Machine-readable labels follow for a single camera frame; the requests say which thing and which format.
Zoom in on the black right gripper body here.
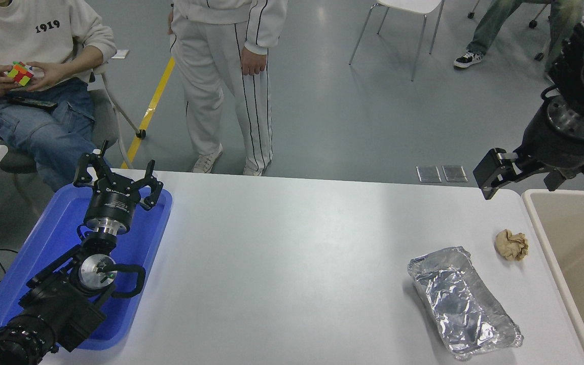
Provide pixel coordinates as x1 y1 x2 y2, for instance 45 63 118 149
518 104 584 172

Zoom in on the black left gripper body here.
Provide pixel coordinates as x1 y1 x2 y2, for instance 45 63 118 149
84 181 145 225

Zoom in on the colourful puzzle cube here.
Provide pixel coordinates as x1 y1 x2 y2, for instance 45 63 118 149
7 61 34 87

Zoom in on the silver foil tray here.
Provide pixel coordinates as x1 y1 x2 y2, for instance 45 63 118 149
407 246 524 361

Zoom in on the metal floor plate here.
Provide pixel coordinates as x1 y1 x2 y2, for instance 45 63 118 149
442 165 469 183
416 166 442 184

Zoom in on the seated person's left hand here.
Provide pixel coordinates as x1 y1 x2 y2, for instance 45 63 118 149
25 61 73 93

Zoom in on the standing person's left hand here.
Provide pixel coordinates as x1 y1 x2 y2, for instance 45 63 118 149
240 47 269 77

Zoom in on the blue plastic tray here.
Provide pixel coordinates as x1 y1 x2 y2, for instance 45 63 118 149
0 182 173 351

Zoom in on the seated person with cube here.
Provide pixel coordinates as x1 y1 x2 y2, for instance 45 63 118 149
0 0 118 192

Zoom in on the large pale bin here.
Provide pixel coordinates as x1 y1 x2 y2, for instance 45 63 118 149
522 189 584 365

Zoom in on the crumpled tan paper ball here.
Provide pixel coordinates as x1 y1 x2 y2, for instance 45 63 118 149
494 229 529 262

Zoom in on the flat black device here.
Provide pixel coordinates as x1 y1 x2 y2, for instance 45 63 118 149
8 96 59 112

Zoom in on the black office chair base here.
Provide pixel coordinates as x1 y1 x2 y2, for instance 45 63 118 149
467 0 552 62

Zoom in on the standing person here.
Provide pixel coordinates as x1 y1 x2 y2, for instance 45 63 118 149
167 0 289 177

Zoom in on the seated person in sneakers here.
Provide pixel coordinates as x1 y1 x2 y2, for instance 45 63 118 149
453 0 584 69

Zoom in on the white chair with metal legs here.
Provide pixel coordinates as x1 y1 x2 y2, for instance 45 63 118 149
349 0 446 82

